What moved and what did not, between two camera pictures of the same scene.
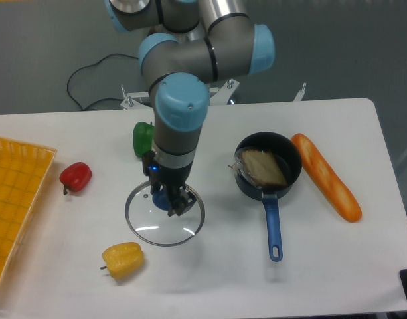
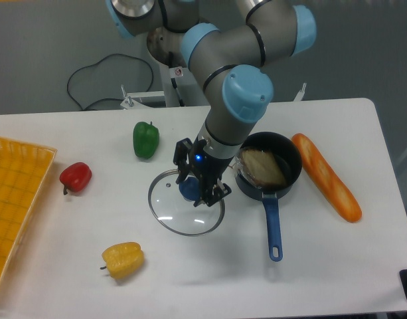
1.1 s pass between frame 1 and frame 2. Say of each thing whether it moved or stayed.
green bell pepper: stayed
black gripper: moved
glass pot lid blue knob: moved
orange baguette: stayed
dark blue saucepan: stayed
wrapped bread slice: stayed
